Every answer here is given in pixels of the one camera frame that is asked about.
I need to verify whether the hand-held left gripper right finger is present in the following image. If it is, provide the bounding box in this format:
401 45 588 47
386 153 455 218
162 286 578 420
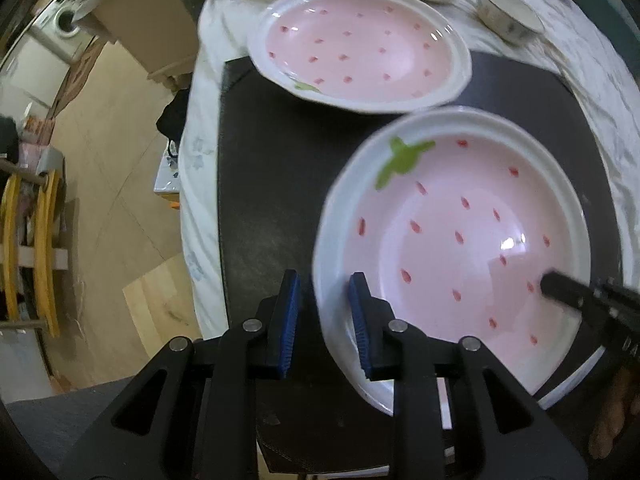
348 272 588 480

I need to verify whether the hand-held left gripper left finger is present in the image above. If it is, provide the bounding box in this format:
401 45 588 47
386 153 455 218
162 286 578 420
59 269 302 480

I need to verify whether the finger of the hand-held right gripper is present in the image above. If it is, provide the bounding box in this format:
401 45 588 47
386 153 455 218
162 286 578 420
540 271 617 312

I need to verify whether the pink strawberry plate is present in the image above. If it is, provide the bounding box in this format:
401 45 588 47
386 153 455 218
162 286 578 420
248 0 472 115
312 106 593 417

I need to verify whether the person's right hand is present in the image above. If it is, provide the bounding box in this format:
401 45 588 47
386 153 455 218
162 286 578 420
590 369 633 461

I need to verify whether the black mat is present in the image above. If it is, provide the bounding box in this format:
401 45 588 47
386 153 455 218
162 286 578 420
216 50 626 478

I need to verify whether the white box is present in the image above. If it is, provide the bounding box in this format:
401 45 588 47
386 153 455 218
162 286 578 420
153 140 184 197

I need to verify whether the black bag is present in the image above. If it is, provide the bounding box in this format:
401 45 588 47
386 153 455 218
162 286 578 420
156 91 191 142

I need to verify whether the yellow wooden rack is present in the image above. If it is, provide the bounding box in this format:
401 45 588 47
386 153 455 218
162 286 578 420
0 160 70 339

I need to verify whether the bear printed blanket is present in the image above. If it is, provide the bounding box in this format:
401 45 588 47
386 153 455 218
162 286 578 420
177 0 640 480

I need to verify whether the beige cabinet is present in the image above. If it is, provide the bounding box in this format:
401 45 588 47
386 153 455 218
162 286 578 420
75 0 201 83

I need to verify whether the white washing machine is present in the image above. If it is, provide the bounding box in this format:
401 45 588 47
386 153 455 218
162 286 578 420
47 0 85 41

